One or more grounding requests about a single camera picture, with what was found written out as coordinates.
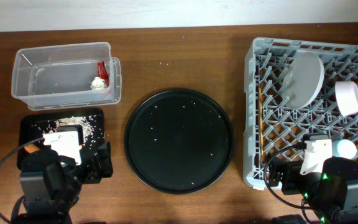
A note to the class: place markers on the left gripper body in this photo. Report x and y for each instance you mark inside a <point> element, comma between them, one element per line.
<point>89,172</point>

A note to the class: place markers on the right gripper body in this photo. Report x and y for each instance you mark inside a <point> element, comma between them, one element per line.
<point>291,178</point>

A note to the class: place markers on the light blue cup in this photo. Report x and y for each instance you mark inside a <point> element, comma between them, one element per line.
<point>344,148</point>

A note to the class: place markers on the orange carrot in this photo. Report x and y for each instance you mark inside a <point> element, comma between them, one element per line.
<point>30,148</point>

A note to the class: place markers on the white napkin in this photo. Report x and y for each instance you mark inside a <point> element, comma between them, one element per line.
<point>98,84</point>

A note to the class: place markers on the red sauce packet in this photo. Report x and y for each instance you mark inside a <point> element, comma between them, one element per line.
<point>103,73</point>

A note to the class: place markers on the grey plate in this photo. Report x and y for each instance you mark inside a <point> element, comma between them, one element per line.
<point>303,80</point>

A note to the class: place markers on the pink white bowl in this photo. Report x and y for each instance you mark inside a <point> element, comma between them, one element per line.
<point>347,97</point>

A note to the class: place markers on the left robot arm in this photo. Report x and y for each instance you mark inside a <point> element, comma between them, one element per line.
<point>52,178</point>

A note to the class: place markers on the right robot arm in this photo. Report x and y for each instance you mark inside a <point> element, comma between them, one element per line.
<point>328,184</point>

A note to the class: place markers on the grey dishwasher rack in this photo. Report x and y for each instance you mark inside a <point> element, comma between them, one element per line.
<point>266,64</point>

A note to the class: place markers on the food scraps and rice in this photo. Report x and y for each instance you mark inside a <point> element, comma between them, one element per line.
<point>87,128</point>

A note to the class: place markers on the black rectangular tray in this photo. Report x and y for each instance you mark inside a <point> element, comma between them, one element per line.
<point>34,126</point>

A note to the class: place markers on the round black tray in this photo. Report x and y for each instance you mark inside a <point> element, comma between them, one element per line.
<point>179,141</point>

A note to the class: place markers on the clear plastic bin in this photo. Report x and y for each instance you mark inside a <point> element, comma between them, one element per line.
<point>59,76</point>

